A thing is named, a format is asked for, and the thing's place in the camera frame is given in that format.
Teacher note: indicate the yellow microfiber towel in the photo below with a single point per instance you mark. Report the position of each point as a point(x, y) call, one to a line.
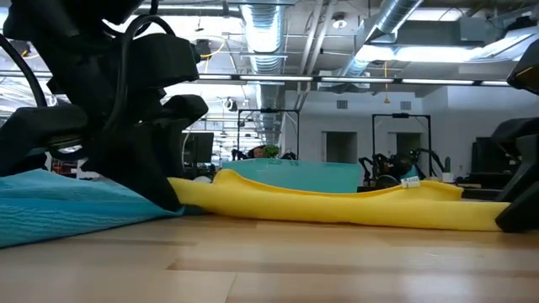
point(337, 210)

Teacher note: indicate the black aluminium rig frame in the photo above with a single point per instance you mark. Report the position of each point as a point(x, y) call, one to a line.
point(480, 194)

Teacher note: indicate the black metal gantry frame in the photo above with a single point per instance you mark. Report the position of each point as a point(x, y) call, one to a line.
point(269, 110)
point(400, 115)

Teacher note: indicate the black background robot arm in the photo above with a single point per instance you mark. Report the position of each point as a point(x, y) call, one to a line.
point(379, 166)
point(236, 155)
point(288, 155)
point(429, 155)

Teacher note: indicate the black computer monitor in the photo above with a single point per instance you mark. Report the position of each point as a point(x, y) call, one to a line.
point(202, 147)

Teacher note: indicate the black storage cabinet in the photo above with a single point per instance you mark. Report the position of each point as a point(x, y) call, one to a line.
point(484, 160)

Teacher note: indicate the blue microfiber towel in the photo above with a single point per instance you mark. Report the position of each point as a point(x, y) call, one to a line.
point(63, 202)

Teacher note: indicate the small leafy green plant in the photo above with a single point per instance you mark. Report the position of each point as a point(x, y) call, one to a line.
point(271, 150)

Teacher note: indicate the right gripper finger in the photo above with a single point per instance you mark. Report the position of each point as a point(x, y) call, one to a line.
point(518, 132)
point(528, 202)

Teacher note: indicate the long LED light bar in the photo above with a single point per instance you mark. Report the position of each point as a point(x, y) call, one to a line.
point(295, 78)

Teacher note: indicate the small cactus in white pot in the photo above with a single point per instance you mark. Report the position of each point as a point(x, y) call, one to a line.
point(447, 176)

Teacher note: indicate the red tool cart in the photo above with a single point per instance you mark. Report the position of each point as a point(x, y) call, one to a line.
point(59, 168)

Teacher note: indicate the teal translucent plastic bin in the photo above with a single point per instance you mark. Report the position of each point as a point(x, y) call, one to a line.
point(303, 177)

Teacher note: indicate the person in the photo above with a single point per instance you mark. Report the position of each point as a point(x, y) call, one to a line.
point(256, 151)

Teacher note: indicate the corrugated silver air duct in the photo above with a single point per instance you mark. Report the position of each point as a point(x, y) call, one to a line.
point(265, 33)

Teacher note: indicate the black hanging camera unit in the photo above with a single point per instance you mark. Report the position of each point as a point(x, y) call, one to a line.
point(205, 47)

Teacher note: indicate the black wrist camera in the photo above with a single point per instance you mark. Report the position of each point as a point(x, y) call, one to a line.
point(526, 71)
point(164, 59)

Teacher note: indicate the round white ceiling sensor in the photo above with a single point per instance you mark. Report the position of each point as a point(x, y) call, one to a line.
point(339, 23)

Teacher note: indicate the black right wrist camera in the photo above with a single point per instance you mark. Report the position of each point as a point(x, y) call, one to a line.
point(526, 71)

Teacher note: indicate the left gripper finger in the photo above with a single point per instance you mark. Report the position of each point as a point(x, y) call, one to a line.
point(164, 147)
point(42, 126)

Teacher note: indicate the silver spiral air duct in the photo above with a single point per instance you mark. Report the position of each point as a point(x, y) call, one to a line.
point(396, 12)

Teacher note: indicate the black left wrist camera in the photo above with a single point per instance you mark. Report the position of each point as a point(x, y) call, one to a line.
point(164, 59)

